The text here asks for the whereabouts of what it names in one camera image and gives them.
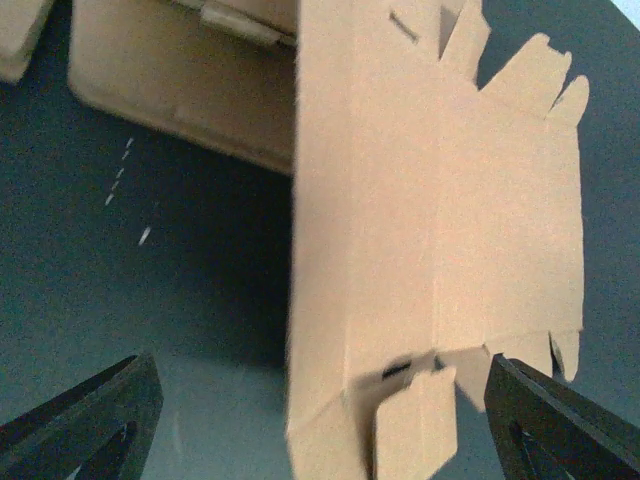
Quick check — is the cardboard box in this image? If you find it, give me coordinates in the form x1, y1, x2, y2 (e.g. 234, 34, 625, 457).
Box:
286, 1, 589, 479

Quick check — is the stack of flat cardboard blanks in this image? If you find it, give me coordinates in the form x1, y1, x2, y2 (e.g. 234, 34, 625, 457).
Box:
0, 0, 301, 176

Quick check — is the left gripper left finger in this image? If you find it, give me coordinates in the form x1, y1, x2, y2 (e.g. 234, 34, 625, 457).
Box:
1, 353, 163, 479

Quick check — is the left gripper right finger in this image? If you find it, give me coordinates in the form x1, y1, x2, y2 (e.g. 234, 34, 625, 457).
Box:
484, 354, 639, 479

